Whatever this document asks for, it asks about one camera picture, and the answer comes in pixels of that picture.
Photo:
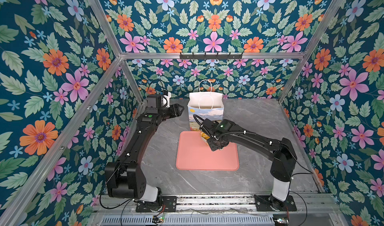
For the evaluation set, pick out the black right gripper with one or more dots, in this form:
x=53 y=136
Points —
x=211 y=147

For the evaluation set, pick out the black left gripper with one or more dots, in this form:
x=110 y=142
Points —
x=174 y=110

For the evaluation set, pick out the painted landscape paper bag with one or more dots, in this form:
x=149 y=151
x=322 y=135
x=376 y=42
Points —
x=206 y=104

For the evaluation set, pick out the small croissant top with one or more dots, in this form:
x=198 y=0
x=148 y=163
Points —
x=204 y=136

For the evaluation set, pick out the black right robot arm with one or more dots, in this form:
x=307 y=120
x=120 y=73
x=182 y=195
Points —
x=280 y=152

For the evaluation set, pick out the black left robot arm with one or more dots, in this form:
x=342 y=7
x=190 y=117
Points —
x=125 y=178

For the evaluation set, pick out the pink rectangular tray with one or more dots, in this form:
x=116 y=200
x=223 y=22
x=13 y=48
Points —
x=194 y=154

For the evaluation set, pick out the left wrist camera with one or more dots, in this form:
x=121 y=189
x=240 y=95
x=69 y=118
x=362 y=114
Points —
x=159 y=100

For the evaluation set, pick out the black hook rail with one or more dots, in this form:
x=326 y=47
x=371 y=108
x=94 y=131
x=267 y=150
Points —
x=211 y=56

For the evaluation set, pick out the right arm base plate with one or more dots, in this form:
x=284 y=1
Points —
x=267 y=203

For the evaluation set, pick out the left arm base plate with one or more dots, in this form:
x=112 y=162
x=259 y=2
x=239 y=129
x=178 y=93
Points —
x=162 y=204

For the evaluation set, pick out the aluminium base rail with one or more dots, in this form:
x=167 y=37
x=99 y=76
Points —
x=247 y=209

